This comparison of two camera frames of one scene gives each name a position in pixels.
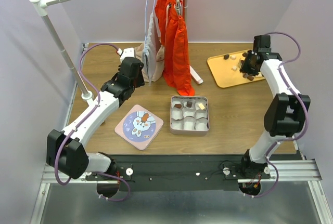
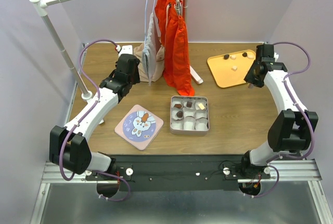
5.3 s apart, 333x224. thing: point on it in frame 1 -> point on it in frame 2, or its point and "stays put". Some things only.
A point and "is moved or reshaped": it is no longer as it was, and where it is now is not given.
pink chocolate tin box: [189, 115] stays put
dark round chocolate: [251, 78] is moved or reshaped
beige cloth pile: [159, 69] stays put
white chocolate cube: [201, 105] stays put
